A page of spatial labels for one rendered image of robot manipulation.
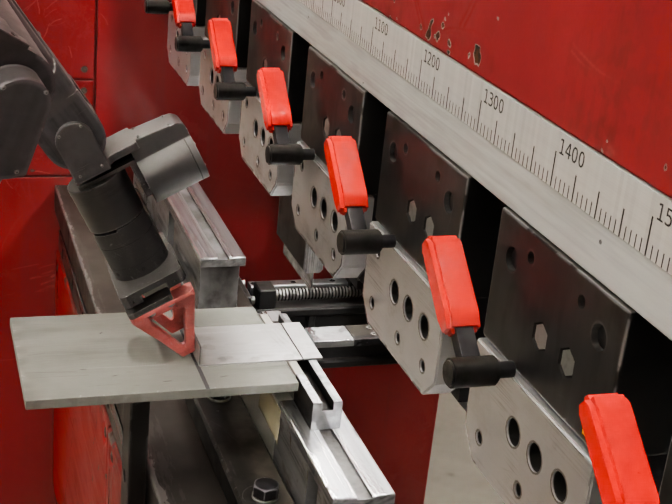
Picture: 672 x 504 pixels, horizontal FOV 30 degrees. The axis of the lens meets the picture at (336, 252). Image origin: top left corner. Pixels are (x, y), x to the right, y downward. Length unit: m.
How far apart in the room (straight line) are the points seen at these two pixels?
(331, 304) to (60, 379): 0.67
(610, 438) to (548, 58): 0.23
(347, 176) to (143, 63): 1.19
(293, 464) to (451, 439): 1.99
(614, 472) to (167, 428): 0.87
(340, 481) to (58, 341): 0.34
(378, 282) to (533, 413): 0.25
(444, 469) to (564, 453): 2.39
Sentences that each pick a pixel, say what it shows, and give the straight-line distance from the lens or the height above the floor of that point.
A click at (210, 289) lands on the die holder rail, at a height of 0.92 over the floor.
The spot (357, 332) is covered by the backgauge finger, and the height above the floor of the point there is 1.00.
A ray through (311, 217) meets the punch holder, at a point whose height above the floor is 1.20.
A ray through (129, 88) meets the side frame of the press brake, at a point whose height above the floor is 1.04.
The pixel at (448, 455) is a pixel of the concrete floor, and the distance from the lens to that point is 3.14.
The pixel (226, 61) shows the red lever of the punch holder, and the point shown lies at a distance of 1.27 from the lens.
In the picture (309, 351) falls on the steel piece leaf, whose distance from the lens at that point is 1.30.
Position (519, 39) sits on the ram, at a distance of 0.74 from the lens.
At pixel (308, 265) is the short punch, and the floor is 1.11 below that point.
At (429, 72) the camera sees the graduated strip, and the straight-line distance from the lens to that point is 0.86.
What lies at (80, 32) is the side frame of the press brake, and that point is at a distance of 2.05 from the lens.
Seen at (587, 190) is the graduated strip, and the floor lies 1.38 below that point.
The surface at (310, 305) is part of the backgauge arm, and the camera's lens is 1.80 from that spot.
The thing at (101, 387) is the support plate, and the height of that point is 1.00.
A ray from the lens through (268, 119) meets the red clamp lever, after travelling 1.09.
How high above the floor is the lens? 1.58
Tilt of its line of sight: 22 degrees down
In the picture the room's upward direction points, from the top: 6 degrees clockwise
